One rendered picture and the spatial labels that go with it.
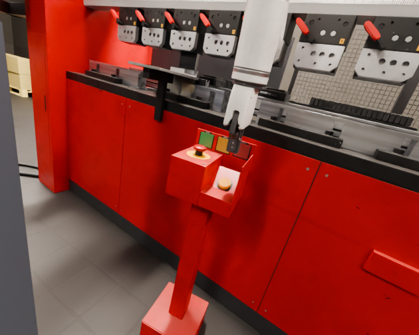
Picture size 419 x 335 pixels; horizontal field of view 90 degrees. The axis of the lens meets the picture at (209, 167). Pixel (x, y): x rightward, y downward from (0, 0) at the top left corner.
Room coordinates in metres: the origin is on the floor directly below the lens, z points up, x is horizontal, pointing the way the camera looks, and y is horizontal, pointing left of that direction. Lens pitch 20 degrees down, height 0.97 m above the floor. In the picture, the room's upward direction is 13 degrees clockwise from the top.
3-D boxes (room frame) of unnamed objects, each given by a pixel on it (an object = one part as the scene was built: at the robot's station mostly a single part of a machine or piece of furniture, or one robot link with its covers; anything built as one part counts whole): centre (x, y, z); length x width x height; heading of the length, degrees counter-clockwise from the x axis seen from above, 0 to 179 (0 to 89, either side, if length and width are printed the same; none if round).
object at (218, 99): (1.12, 0.17, 0.92); 0.39 x 0.06 x 0.10; 62
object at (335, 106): (1.14, -0.65, 1.02); 0.44 x 0.06 x 0.04; 62
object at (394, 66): (0.78, -0.47, 1.19); 0.15 x 0.09 x 0.17; 62
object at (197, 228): (0.59, -0.01, 0.39); 0.06 x 0.06 x 0.54; 73
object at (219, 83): (1.28, 0.13, 1.01); 0.26 x 0.12 x 0.05; 152
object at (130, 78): (1.40, 0.70, 0.92); 0.50 x 0.06 x 0.10; 62
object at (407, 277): (0.52, -0.62, 0.59); 0.15 x 0.02 x 0.07; 62
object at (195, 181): (0.59, -0.01, 0.75); 0.20 x 0.16 x 0.18; 73
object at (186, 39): (1.15, 0.24, 1.19); 0.15 x 0.09 x 0.17; 62
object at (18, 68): (4.69, 4.39, 0.36); 1.21 x 0.87 x 0.71; 66
